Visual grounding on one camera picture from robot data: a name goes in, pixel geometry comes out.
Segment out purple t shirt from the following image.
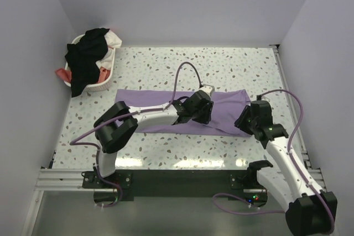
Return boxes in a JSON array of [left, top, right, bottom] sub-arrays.
[[115, 90, 251, 137]]

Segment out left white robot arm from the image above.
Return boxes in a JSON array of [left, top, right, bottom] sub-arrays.
[[94, 85, 214, 187]]

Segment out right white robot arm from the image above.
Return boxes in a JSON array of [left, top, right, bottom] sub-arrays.
[[235, 100, 337, 235]]

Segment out white laundry basket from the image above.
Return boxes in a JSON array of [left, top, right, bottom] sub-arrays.
[[64, 33, 122, 93]]

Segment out white t shirt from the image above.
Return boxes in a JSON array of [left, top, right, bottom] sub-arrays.
[[96, 30, 122, 70]]

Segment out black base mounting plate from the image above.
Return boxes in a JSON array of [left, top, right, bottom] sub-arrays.
[[81, 170, 268, 204]]

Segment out black t shirt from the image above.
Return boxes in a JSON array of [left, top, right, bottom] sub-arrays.
[[65, 28, 109, 98]]

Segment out coral orange t shirt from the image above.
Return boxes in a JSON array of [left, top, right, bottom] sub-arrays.
[[55, 67, 111, 83]]

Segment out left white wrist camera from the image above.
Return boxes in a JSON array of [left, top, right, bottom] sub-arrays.
[[199, 85, 215, 97]]

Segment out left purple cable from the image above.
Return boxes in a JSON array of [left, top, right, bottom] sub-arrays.
[[69, 62, 205, 208]]

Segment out aluminium frame rail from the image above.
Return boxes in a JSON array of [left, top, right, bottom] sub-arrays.
[[20, 167, 86, 236]]

